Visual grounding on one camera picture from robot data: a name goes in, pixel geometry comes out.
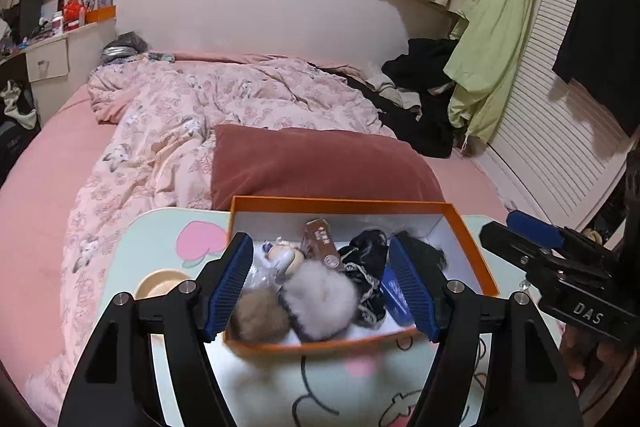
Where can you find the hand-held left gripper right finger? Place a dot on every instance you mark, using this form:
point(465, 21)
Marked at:
point(412, 289)

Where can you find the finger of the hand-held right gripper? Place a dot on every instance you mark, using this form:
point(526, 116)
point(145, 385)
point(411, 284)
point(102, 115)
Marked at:
point(515, 247)
point(535, 227)

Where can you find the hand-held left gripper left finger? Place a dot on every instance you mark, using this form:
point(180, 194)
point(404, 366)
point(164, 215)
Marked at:
point(227, 287)

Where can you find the blue plastic item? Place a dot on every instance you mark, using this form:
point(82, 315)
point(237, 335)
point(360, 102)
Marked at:
point(395, 297)

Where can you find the black fuzzy cloth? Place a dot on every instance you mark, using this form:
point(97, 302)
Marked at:
point(430, 254)

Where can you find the brown fur pompom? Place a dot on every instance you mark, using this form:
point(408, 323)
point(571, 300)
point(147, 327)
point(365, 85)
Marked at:
point(260, 317)

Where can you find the black lace cloth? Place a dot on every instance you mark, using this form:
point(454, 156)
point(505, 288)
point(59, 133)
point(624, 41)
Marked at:
point(367, 267)

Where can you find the small doll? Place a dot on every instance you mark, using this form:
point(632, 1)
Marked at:
point(282, 257)

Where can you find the orange cardboard box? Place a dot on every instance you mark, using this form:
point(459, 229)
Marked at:
point(280, 222)

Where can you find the grey white fur pompom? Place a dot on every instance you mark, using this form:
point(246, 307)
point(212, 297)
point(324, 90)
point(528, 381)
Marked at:
point(320, 302)

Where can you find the foil snack packet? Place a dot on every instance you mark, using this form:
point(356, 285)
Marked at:
point(322, 244)

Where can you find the person's right hand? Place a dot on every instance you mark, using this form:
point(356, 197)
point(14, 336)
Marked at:
point(595, 357)

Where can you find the white louvered closet door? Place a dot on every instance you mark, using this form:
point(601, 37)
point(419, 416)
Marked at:
point(550, 147)

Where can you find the dusty red pillow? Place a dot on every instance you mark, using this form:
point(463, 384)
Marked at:
point(320, 167)

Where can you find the black clothes pile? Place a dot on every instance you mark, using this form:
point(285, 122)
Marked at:
point(420, 117)

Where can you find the pink floral blanket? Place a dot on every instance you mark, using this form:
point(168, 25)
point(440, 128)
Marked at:
point(165, 117)

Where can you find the beige crumpled garment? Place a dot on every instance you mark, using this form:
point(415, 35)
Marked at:
point(395, 92)

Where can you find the light green hanging garment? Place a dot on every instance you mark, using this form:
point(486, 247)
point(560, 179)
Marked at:
point(495, 32)

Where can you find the black hanging garment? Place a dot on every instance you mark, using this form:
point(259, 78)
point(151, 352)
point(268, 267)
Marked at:
point(605, 32)

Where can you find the pink bed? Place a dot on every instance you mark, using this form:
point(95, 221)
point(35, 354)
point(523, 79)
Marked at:
point(45, 167)

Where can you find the grey crumpled cloth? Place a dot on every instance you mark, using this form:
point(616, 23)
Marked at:
point(125, 49)

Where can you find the white bedside cabinet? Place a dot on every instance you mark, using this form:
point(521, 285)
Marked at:
point(75, 57)

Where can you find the white crumpled cloth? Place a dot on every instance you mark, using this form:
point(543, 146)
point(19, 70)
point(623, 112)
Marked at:
point(15, 102)

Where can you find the small orange box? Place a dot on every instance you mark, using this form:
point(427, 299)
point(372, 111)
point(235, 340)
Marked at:
point(100, 14)

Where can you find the red package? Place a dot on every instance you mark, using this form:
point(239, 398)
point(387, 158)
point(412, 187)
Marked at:
point(74, 14)

